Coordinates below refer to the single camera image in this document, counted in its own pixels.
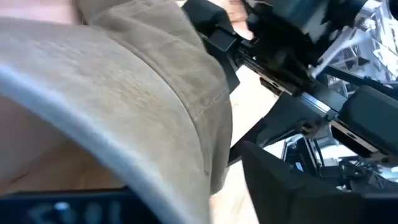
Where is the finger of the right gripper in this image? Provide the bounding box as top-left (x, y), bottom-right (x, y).
top-left (182, 0), bottom-right (249, 93)
top-left (228, 92), bottom-right (338, 166)

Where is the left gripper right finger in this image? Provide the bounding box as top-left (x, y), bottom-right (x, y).
top-left (241, 140), bottom-right (398, 224)

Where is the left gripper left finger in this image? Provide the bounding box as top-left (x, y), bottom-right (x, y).
top-left (0, 185), bottom-right (164, 224)

